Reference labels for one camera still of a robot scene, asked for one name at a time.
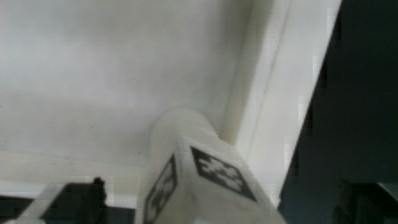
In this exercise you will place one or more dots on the white square table top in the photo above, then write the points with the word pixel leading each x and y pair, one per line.
pixel 109 60

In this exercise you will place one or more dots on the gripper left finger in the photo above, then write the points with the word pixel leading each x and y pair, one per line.
pixel 70 204

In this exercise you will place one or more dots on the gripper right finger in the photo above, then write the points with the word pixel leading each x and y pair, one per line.
pixel 367 204

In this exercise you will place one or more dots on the white table leg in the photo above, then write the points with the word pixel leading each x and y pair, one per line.
pixel 200 187

